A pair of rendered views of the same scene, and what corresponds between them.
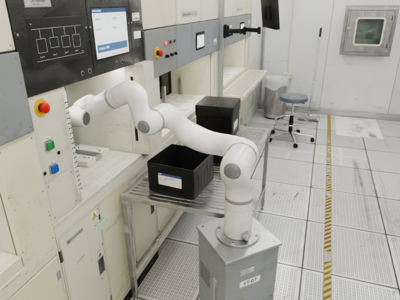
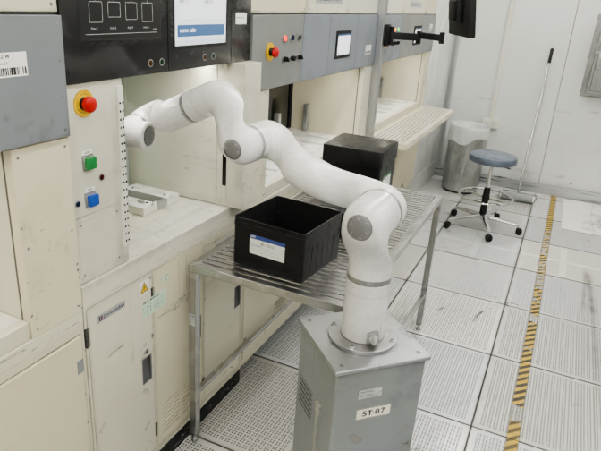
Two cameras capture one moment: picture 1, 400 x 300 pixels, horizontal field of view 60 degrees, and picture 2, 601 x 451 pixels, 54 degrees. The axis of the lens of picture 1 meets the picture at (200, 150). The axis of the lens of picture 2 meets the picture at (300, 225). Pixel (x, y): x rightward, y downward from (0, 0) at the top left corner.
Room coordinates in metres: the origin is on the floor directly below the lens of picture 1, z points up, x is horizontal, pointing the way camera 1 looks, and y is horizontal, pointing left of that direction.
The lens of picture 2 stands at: (-0.16, -0.07, 1.63)
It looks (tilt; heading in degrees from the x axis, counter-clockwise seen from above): 21 degrees down; 4
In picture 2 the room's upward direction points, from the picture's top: 4 degrees clockwise
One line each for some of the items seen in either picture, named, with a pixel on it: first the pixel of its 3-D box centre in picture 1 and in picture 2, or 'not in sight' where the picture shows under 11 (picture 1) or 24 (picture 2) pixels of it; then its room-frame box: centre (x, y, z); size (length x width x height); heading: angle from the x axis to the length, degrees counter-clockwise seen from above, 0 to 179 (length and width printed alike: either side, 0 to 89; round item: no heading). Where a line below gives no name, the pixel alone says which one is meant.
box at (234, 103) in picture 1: (218, 117); (359, 168); (2.54, -0.14, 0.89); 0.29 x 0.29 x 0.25; 72
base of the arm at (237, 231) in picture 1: (238, 216); (365, 307); (1.26, -0.16, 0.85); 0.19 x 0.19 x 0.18
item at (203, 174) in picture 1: (181, 170); (288, 236); (1.72, 0.10, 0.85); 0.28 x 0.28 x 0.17; 65
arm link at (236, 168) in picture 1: (237, 175); (369, 239); (1.23, -0.15, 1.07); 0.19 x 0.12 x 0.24; 158
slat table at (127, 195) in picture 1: (210, 203); (331, 303); (2.11, -0.07, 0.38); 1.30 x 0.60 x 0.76; 161
